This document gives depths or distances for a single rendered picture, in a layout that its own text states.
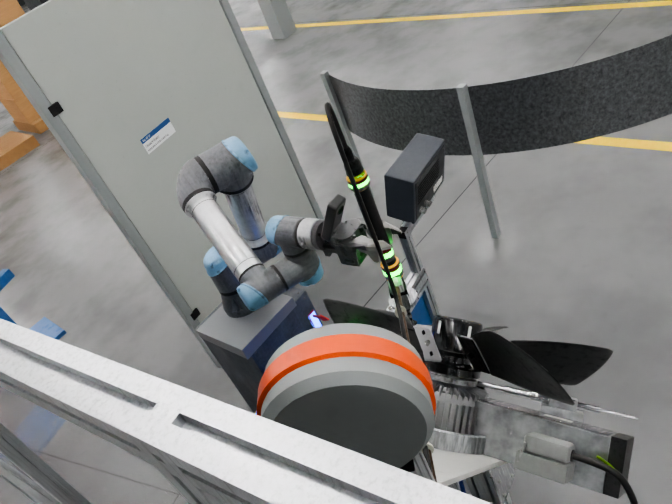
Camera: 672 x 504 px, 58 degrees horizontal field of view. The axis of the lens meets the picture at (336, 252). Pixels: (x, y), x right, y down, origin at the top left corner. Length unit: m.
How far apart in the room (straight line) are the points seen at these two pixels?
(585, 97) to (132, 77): 2.12
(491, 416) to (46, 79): 2.19
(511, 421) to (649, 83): 2.17
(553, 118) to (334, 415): 2.79
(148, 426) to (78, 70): 2.59
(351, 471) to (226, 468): 0.07
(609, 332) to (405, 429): 2.56
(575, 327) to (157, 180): 2.12
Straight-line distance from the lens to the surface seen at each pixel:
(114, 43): 3.04
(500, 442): 1.45
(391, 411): 0.52
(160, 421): 0.40
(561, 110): 3.20
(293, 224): 1.46
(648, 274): 3.32
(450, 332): 1.46
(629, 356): 2.98
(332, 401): 0.51
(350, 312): 1.35
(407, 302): 1.42
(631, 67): 3.20
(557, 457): 1.35
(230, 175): 1.72
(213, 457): 0.36
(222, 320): 2.14
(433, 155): 2.14
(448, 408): 1.44
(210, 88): 3.36
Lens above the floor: 2.31
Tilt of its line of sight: 36 degrees down
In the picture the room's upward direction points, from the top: 24 degrees counter-clockwise
